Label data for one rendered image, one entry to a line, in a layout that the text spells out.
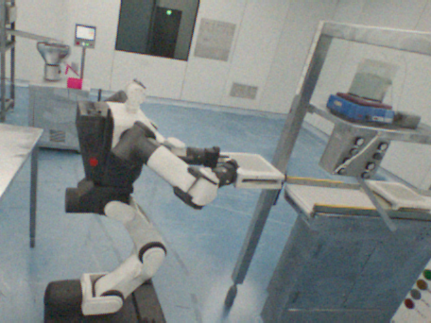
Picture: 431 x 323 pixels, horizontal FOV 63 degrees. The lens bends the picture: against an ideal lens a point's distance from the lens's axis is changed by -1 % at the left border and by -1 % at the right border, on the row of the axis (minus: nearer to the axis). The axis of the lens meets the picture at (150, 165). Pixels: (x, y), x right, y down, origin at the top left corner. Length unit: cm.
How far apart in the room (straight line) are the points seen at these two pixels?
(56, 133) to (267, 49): 472
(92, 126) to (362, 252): 161
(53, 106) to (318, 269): 290
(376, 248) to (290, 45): 571
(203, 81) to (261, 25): 146
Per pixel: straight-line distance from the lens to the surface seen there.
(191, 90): 693
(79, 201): 149
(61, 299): 186
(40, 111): 388
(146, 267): 175
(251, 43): 716
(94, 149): 135
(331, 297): 238
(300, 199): 188
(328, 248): 208
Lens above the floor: 168
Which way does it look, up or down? 25 degrees down
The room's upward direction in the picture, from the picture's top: 11 degrees clockwise
